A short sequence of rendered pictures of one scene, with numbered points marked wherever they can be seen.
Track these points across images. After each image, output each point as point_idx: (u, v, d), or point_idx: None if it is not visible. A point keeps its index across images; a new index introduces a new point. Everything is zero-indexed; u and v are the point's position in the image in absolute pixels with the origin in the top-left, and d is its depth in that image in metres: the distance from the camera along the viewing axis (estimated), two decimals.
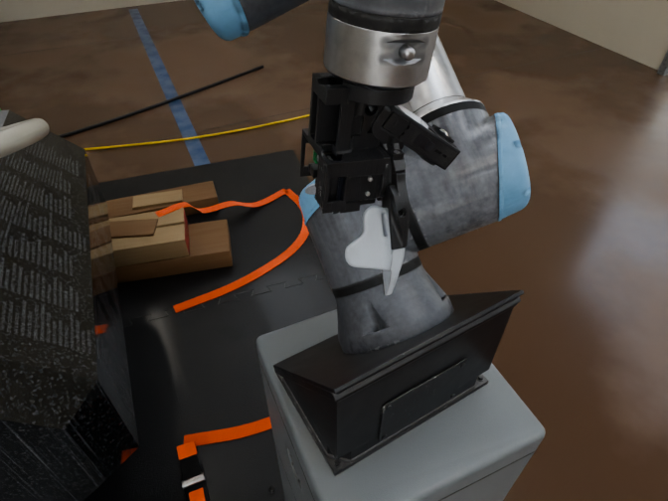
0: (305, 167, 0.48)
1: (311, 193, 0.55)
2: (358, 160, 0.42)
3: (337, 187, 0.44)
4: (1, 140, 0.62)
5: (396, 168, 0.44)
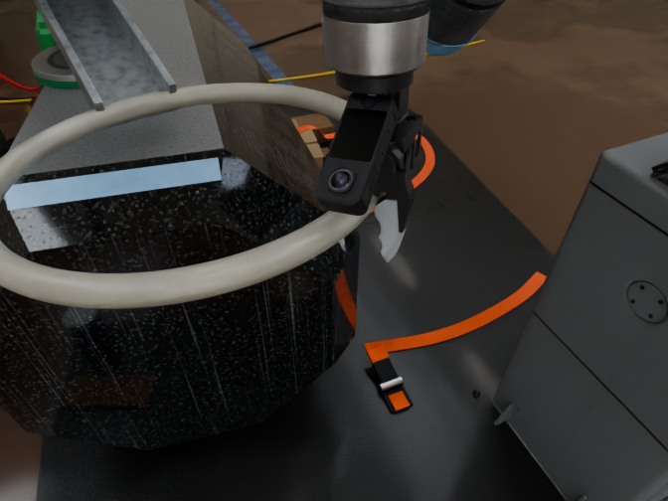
0: (416, 153, 0.52)
1: None
2: None
3: None
4: None
5: None
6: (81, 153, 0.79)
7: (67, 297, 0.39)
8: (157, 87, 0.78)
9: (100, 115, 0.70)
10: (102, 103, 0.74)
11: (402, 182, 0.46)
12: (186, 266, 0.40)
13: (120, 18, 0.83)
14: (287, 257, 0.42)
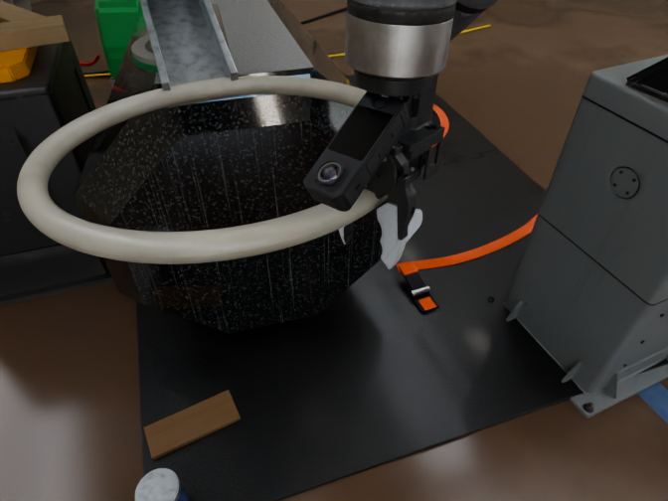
0: (432, 164, 0.51)
1: (416, 225, 0.53)
2: None
3: None
4: None
5: None
6: None
7: (78, 243, 0.45)
8: (224, 75, 0.84)
9: (166, 94, 0.76)
10: (172, 84, 0.81)
11: (402, 187, 0.45)
12: (180, 232, 0.44)
13: (204, 9, 0.90)
14: (273, 238, 0.44)
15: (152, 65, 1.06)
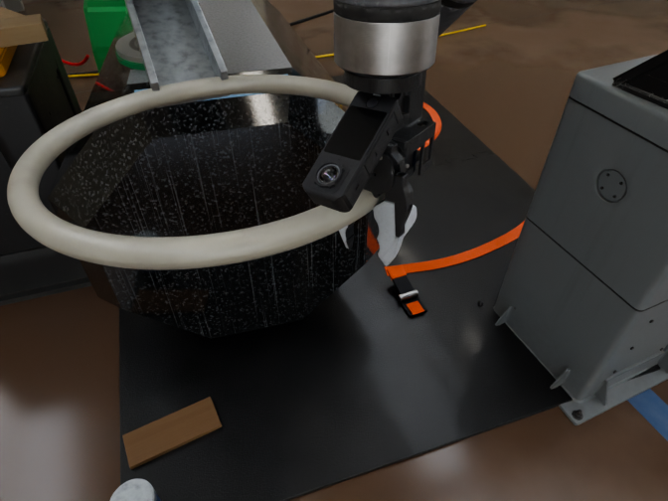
0: (426, 159, 0.51)
1: (411, 221, 0.54)
2: None
3: None
4: None
5: None
6: None
7: (74, 250, 0.44)
8: (213, 74, 0.83)
9: (155, 94, 0.75)
10: (161, 84, 0.80)
11: (399, 186, 0.46)
12: (179, 237, 0.43)
13: (191, 7, 0.88)
14: (274, 241, 0.43)
15: None
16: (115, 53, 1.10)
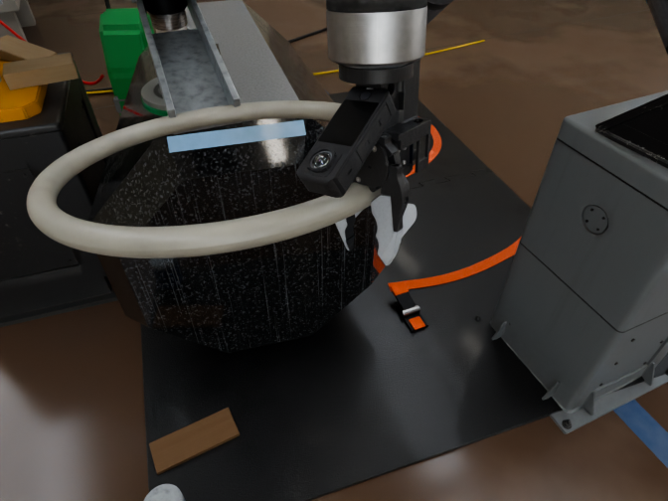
0: (423, 158, 0.52)
1: (411, 221, 0.54)
2: None
3: None
4: None
5: None
6: None
7: (83, 242, 0.45)
8: (227, 103, 0.88)
9: (172, 121, 0.80)
10: None
11: (394, 177, 0.46)
12: (182, 225, 0.45)
13: (208, 47, 0.95)
14: (274, 227, 0.44)
15: None
16: (158, 112, 1.16)
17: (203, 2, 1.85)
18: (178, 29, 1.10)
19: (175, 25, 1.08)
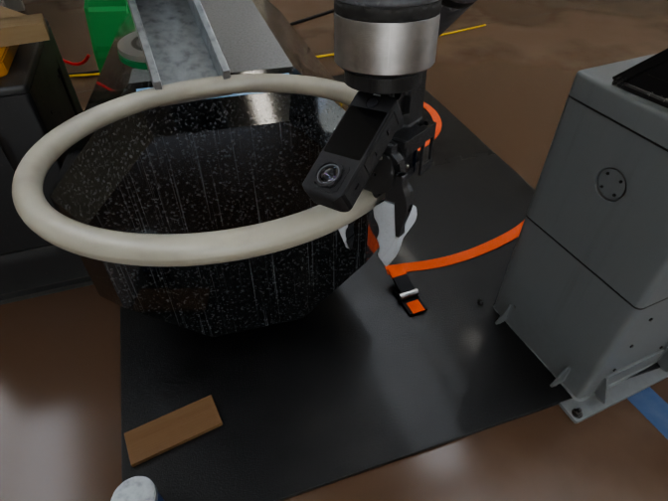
0: (426, 160, 0.51)
1: (411, 221, 0.54)
2: None
3: None
4: None
5: None
6: None
7: (79, 248, 0.44)
8: (215, 73, 0.83)
9: (158, 93, 0.75)
10: (163, 83, 0.81)
11: (399, 186, 0.46)
12: (183, 234, 0.43)
13: (193, 6, 0.89)
14: (278, 238, 0.44)
15: None
16: (127, 63, 1.06)
17: None
18: None
19: None
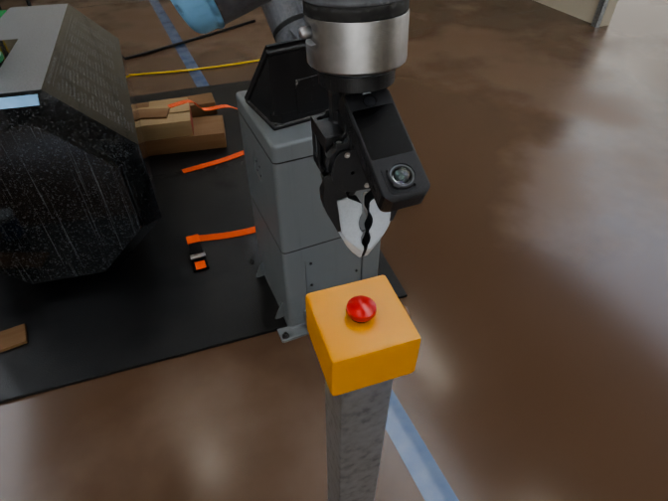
0: None
1: (364, 207, 0.56)
2: (318, 126, 0.48)
3: None
4: None
5: (327, 152, 0.46)
6: None
7: None
8: None
9: None
10: None
11: None
12: None
13: None
14: None
15: None
16: None
17: (34, 5, 2.27)
18: None
19: None
